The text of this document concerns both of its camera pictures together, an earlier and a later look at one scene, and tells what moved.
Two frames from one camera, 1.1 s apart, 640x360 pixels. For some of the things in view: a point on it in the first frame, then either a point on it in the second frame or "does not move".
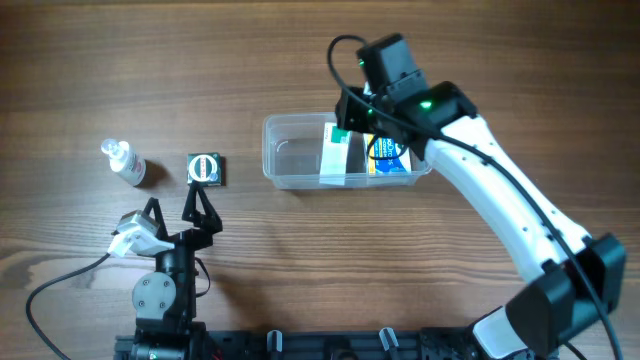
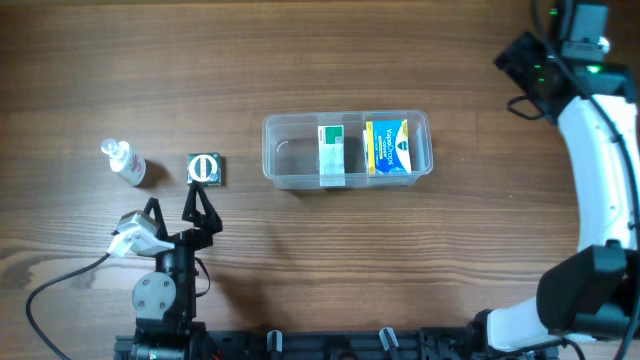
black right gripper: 351,113 to 513,55
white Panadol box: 335,155 does not move
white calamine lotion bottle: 123,159 does not move
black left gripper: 185,236 does not move
